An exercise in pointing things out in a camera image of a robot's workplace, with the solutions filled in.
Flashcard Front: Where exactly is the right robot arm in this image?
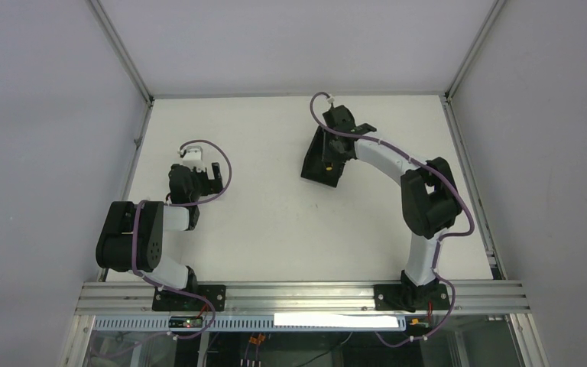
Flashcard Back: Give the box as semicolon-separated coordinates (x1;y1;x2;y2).
321;106;462;304

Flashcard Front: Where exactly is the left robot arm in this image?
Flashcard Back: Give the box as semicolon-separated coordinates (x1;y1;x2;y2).
96;162;224;294

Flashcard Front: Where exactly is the black plastic bin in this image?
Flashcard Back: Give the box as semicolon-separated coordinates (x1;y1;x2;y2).
300;127;347;188

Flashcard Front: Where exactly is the small electronics board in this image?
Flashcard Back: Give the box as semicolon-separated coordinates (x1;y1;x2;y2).
168;317;204;329

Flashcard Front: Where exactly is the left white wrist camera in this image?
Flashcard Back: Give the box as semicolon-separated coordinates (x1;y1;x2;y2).
179;145;206;173

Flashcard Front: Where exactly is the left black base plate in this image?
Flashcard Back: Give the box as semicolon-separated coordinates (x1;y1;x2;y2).
151;284;227;312

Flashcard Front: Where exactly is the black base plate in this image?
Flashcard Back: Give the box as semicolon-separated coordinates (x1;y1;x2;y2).
373;283;450;313
151;284;227;312

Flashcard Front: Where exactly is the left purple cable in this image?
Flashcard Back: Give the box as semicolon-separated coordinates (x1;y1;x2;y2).
130;139;233;341

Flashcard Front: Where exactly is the purple cable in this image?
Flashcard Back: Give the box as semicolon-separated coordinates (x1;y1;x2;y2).
309;91;475;349
130;139;233;341

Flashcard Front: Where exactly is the white slotted cable duct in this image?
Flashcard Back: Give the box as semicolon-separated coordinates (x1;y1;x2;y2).
93;313;407;333

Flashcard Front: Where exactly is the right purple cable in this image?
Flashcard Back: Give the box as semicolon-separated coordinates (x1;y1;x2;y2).
309;91;475;349

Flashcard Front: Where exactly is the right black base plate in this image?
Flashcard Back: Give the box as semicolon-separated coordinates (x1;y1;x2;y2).
373;283;450;313

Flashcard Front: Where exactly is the aluminium mounting rail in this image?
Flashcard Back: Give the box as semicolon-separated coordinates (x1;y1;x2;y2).
75;280;531;316

